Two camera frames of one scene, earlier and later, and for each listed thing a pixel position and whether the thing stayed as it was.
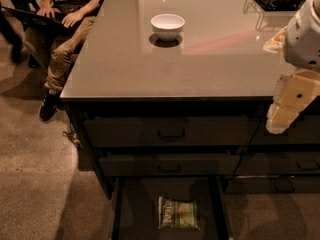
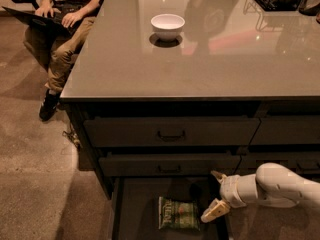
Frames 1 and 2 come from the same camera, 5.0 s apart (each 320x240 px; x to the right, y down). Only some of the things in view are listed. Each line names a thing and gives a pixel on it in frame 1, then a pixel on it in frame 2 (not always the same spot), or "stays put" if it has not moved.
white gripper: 304,39 -> 228,187
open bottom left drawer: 134,206 stays put
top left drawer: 171,131 stays put
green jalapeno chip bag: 178,214 stays put
